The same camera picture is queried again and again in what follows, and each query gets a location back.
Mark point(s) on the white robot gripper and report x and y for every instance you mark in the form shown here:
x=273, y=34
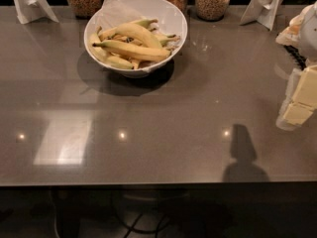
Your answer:
x=309, y=34

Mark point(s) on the white ceramic bowl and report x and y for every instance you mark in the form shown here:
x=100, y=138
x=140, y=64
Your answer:
x=170, y=21

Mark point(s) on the right small banana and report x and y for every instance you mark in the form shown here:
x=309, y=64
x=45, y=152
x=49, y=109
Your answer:
x=165, y=39

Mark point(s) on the top yellow banana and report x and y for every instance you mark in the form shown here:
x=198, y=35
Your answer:
x=138, y=29

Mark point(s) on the front long yellow banana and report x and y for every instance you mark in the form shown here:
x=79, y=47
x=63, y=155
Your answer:
x=133, y=51

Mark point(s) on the white paper bowl liner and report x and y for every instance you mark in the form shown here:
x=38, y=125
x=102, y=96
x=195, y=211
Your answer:
x=114, y=13

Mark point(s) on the left lower yellow banana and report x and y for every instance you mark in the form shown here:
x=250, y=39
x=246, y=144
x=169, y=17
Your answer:
x=106, y=57

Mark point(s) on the right white paper stand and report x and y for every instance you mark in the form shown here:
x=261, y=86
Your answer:
x=261, y=11

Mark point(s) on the white paper stand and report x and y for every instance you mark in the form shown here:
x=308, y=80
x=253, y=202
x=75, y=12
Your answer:
x=261, y=11
x=32, y=10

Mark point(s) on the right glass grain jar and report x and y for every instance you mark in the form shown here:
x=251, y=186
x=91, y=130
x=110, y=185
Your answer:
x=211, y=10

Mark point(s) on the left white paper stand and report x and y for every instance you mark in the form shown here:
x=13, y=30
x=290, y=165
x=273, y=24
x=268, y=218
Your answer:
x=32, y=10

